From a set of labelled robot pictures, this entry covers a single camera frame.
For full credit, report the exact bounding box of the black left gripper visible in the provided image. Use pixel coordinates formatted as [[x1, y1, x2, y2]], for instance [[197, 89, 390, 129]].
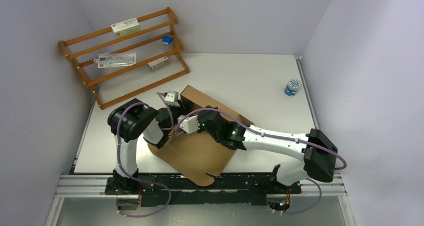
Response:
[[165, 99, 193, 133]]

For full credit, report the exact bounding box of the brown cardboard box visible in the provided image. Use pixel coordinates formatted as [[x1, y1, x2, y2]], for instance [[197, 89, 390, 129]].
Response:
[[148, 85, 253, 186]]

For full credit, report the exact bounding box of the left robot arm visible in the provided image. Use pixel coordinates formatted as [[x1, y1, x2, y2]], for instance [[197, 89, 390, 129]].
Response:
[[105, 99, 192, 195]]

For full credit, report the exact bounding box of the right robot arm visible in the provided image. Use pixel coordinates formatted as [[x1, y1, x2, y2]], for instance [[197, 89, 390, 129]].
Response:
[[197, 107, 338, 193]]

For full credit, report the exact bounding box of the small white grey box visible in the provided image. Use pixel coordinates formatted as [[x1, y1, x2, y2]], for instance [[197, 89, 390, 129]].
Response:
[[147, 56, 170, 71]]

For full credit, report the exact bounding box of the white green product box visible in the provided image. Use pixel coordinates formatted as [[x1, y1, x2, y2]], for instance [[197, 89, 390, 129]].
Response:
[[110, 18, 141, 38]]

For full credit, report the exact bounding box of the small blue cube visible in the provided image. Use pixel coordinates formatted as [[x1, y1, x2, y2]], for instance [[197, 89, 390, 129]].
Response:
[[162, 35, 173, 45]]

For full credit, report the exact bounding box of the wooden tiered rack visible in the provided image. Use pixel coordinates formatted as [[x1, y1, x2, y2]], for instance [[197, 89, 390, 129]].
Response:
[[58, 7, 190, 110]]

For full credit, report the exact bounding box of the blue white lidded jar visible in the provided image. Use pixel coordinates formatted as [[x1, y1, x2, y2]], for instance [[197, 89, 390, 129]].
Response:
[[284, 78, 302, 96]]

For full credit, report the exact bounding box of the clear blister pack card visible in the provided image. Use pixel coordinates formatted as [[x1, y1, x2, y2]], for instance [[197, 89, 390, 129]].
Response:
[[93, 52, 137, 68]]

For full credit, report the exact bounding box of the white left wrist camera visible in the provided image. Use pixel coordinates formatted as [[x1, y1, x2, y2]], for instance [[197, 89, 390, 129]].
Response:
[[163, 91, 180, 107]]

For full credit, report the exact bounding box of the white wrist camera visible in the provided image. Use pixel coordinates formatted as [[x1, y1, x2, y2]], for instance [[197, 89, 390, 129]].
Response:
[[163, 91, 180, 107], [179, 115, 200, 134]]

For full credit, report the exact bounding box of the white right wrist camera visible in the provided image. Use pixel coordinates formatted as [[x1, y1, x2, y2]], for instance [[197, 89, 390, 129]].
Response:
[[179, 115, 200, 134]]

